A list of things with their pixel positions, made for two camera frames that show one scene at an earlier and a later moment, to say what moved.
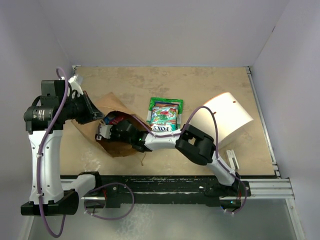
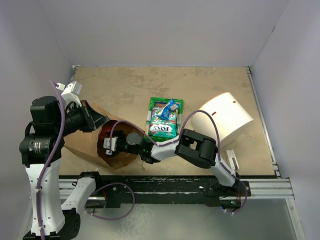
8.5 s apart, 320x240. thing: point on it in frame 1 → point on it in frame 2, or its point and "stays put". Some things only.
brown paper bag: [107, 103] → [90, 143]
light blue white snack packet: [108, 121] → [165, 113]
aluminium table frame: [274, 187] stays put
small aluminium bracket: [233, 159] stays put
